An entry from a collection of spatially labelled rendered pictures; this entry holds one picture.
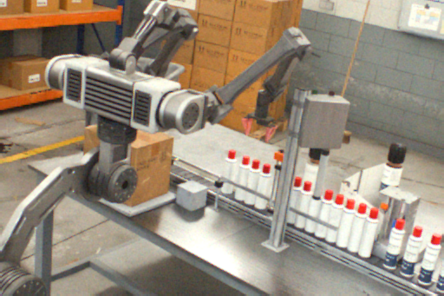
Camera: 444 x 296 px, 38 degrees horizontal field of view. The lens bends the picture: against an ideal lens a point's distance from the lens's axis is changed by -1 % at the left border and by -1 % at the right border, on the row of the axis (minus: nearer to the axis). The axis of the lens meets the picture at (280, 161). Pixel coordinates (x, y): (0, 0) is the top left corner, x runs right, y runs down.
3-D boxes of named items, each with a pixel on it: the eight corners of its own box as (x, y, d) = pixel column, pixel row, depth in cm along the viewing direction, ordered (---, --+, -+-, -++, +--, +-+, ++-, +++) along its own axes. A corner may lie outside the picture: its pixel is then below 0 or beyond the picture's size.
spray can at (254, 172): (257, 203, 289) (264, 161, 282) (251, 207, 285) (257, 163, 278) (248, 199, 292) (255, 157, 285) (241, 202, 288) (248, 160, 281)
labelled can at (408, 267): (414, 274, 251) (427, 227, 244) (409, 279, 247) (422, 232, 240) (402, 269, 253) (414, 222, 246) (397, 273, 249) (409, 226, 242)
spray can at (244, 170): (248, 199, 292) (254, 157, 285) (240, 202, 288) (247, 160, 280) (238, 195, 294) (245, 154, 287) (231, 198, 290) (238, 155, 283)
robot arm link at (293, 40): (292, 17, 217) (310, 40, 216) (297, 27, 231) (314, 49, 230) (190, 101, 221) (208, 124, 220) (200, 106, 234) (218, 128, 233)
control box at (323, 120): (341, 149, 251) (350, 102, 244) (300, 148, 244) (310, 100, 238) (330, 140, 259) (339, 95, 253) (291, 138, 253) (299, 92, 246)
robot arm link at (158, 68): (175, 10, 250) (191, 33, 249) (186, 7, 254) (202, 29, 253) (140, 69, 283) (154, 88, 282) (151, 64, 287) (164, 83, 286)
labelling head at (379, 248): (407, 253, 266) (421, 197, 257) (393, 264, 256) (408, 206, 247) (377, 240, 273) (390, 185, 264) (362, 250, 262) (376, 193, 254)
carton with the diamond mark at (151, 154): (168, 193, 291) (174, 136, 282) (131, 207, 272) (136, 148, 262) (120, 171, 305) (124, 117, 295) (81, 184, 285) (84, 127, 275)
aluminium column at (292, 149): (283, 245, 267) (311, 88, 243) (277, 248, 263) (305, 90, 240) (274, 241, 269) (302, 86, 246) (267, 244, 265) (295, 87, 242)
